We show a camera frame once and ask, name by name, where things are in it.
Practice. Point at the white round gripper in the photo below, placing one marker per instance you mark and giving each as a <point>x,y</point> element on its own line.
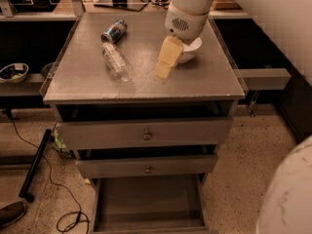
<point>183,25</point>

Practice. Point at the clear plastic water bottle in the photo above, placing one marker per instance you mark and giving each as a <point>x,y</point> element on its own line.
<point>116,63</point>

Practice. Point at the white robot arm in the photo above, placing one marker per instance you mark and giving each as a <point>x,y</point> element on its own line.
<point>287,205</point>

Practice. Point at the grey three-drawer cabinet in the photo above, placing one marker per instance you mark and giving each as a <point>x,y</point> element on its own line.
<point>82,89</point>

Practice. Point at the grey top drawer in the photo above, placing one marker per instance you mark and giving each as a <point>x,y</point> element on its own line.
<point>144,133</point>

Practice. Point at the grey middle drawer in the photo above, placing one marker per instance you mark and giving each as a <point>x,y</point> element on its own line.
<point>154,166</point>

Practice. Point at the grey open bottom drawer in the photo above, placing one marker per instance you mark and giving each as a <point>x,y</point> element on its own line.
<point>161,204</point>

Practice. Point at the white ceramic bowl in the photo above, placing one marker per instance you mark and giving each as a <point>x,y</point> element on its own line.
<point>190,50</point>

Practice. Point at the blue silver soda can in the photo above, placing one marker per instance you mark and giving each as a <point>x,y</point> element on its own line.
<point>114,32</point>

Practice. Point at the cardboard box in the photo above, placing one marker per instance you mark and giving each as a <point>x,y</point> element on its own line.
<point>223,4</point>

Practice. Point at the black monitor stand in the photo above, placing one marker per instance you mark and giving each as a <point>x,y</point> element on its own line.
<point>128,5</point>

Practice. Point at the green patterned bag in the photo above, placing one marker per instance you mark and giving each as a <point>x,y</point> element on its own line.
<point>60,147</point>

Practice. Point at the bowl with dark contents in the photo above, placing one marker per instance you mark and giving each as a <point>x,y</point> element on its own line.
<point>14,73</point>

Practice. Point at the black bar on floor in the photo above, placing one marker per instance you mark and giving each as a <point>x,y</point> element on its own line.
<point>24,192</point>

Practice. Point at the dark shoe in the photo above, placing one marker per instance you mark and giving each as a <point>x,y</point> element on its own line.
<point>12,213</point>

